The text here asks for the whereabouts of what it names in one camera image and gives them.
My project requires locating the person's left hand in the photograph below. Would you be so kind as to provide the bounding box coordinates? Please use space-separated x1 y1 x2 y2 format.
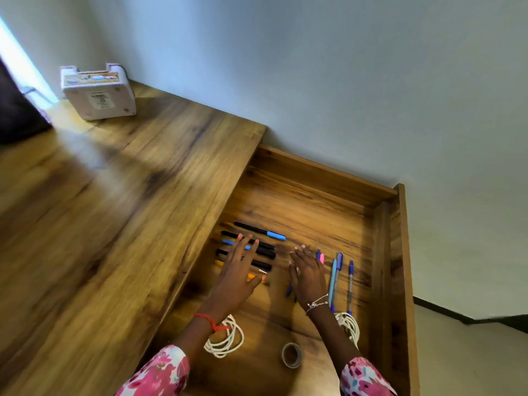
205 234 268 321

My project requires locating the person's right hand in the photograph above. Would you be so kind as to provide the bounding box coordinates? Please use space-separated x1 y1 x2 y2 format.
288 245 329 312

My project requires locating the person's right forearm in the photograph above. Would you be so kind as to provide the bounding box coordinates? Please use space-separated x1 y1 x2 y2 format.
306 302 397 396

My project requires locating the person's left forearm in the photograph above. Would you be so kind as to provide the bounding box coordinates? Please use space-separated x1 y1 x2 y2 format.
116 306 232 396

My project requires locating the orange pen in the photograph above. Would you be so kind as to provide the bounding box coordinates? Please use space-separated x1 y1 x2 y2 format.
214 260 268 282

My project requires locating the black marker with blue band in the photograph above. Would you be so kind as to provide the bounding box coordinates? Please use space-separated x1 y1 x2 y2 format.
221 238 276 260

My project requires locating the black marker with blue cap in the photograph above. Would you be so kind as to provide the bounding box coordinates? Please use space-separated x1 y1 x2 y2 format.
234 221 287 242

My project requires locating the light blue pen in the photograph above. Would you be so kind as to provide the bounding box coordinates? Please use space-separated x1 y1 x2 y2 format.
328 259 338 313

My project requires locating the clear pen with blue cap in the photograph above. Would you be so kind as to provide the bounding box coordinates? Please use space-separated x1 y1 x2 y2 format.
347 260 355 316
333 252 344 303

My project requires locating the wooden drawer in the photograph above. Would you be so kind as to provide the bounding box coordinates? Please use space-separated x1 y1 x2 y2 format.
138 144 420 396

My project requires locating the clear tape roll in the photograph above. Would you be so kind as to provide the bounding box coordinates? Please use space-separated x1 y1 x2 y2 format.
281 342 303 370

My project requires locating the pink floral sleeve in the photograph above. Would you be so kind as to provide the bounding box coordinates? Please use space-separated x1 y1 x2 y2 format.
115 345 191 396
339 356 398 396

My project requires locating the wooden desk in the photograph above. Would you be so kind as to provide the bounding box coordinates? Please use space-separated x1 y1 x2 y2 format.
0 80 268 396

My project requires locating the black baseboard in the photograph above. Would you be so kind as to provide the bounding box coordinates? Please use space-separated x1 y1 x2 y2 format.
413 296 528 335

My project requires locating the white box with label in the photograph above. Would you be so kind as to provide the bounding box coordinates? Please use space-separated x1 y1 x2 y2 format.
60 63 137 122

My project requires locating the silver chain bracelet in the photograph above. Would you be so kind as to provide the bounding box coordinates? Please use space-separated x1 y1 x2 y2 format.
305 294 330 315

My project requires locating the red string bracelet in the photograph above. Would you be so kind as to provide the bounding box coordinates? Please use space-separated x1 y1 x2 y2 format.
194 312 232 333

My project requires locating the white coiled cable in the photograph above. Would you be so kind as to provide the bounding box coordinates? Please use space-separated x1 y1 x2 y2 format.
334 312 361 350
204 313 245 359

